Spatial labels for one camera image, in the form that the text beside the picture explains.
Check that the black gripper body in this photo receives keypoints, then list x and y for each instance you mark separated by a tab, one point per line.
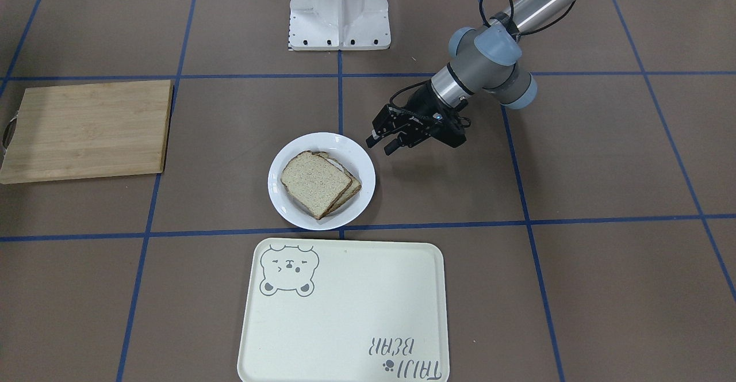
424	107

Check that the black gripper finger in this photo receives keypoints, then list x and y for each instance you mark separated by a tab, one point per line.
389	121
406	139

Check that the white round plate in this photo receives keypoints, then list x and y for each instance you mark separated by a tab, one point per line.
349	153

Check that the white bread slice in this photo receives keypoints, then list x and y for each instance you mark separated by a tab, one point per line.
299	178

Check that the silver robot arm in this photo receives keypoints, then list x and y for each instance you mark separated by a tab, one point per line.
481	59

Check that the toast with fried egg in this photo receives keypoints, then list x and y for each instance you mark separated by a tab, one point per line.
335	184

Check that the cream plastic tray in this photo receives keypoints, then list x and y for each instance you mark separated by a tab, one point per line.
345	310

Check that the wooden cutting board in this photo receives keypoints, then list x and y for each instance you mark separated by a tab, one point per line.
110	129

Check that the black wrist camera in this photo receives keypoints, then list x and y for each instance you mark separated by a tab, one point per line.
450	130

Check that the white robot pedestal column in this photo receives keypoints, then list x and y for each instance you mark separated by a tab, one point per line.
325	25

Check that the metal cutting board handle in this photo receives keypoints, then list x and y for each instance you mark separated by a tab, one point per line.
8	132

